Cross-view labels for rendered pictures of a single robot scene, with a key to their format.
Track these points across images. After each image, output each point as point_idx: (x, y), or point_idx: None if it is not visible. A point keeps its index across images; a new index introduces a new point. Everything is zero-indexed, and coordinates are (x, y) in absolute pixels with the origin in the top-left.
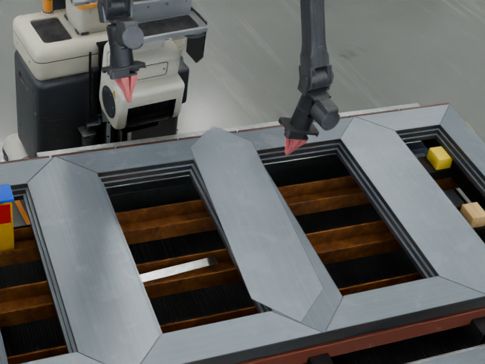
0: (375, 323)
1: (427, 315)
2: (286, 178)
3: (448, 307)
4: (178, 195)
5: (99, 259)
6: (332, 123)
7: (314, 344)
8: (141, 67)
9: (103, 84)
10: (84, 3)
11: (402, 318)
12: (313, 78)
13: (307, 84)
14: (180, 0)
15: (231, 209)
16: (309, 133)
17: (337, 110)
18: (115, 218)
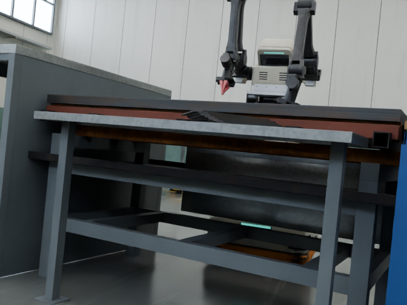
0: (219, 104)
1: (254, 109)
2: (308, 170)
3: (268, 106)
4: (245, 164)
5: None
6: (292, 83)
7: (185, 109)
8: (231, 78)
9: None
10: (239, 81)
11: (236, 106)
12: (290, 65)
13: (287, 69)
14: (283, 86)
15: None
16: (290, 101)
17: (295, 75)
18: None
